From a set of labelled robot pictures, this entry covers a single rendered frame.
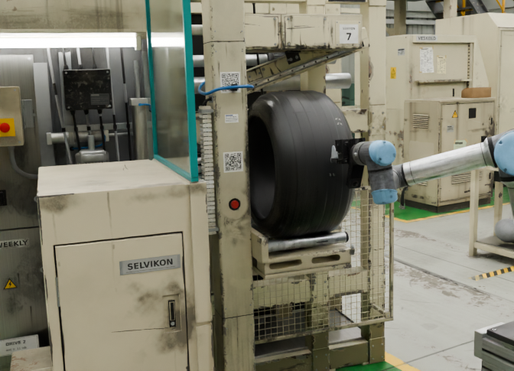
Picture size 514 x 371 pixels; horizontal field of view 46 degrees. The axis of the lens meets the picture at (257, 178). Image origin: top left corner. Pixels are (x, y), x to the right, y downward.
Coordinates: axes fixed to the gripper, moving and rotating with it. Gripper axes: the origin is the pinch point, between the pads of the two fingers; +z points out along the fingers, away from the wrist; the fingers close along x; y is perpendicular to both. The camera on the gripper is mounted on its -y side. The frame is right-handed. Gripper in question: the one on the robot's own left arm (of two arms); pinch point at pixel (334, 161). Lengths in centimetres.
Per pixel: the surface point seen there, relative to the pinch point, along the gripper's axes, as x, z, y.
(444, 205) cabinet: -320, 385, -69
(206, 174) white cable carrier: 40.5, 23.1, -1.7
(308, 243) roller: 4.3, 17.9, -31.0
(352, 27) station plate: -33, 41, 55
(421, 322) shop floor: -116, 130, -108
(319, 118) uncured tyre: 1.7, 6.6, 15.3
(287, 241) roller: 12.5, 18.3, -29.2
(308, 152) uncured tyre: 8.8, 2.0, 3.5
